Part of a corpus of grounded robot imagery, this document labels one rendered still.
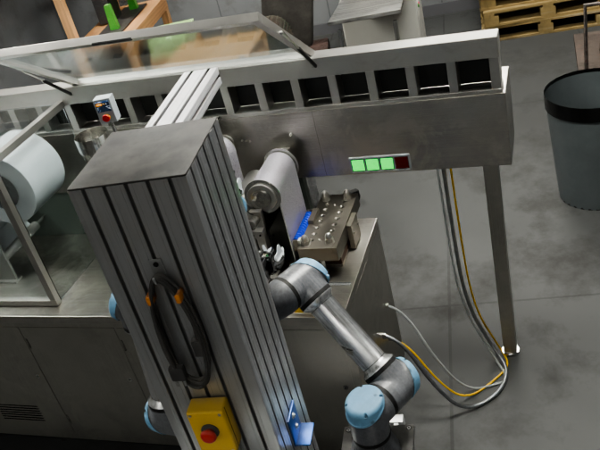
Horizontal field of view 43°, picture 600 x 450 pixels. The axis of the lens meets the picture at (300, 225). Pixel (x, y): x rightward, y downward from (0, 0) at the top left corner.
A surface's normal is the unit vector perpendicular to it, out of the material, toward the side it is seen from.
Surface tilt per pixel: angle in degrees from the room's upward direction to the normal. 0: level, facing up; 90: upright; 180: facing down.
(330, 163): 90
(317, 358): 90
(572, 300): 0
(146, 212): 90
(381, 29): 90
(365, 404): 7
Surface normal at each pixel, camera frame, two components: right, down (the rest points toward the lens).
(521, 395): -0.22, -0.83
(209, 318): -0.15, 0.55
